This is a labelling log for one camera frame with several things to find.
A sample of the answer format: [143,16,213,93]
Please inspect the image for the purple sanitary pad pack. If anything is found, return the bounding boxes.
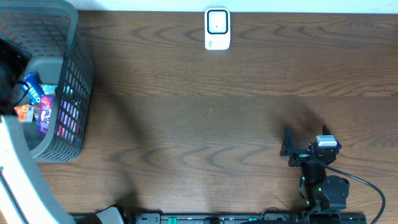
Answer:
[37,95,55,136]

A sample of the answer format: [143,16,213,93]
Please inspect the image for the blue Oreo cookie pack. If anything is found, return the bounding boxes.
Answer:
[22,72,45,104]

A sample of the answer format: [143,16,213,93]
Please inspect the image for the mint green wipes pack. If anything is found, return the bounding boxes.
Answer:
[40,84,58,95]

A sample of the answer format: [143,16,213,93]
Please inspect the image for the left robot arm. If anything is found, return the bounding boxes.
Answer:
[1,40,75,223]

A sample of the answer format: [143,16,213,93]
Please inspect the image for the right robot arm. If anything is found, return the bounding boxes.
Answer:
[280,126,349,212]

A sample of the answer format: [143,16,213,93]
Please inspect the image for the white barcode scanner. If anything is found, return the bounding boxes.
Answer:
[204,7,231,50]

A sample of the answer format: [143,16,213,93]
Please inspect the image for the orange snack packet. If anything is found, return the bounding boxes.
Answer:
[14,105,34,123]

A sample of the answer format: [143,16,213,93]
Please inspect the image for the grey plastic mesh basket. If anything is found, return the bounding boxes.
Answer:
[0,0,95,164]

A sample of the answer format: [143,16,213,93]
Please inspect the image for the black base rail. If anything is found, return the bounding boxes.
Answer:
[71,212,368,224]

